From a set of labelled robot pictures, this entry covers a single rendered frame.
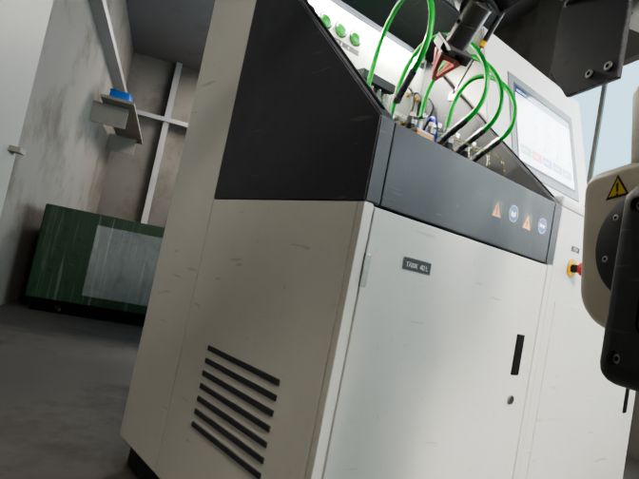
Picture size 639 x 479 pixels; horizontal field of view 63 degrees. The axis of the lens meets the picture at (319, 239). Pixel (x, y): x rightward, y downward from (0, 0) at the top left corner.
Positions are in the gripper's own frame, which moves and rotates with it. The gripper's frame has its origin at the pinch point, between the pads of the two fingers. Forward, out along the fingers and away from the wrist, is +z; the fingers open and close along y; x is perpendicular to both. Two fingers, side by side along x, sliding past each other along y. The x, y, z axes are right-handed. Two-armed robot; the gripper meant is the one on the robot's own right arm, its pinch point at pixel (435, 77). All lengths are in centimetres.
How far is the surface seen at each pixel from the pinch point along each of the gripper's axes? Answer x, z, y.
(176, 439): 41, 85, -58
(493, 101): -35.2, 7.3, 21.3
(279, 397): 31, 45, -68
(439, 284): 3, 21, -52
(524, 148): -53, 16, 15
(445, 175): 7.5, 4.9, -37.6
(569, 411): -61, 53, -58
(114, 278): 51, 284, 159
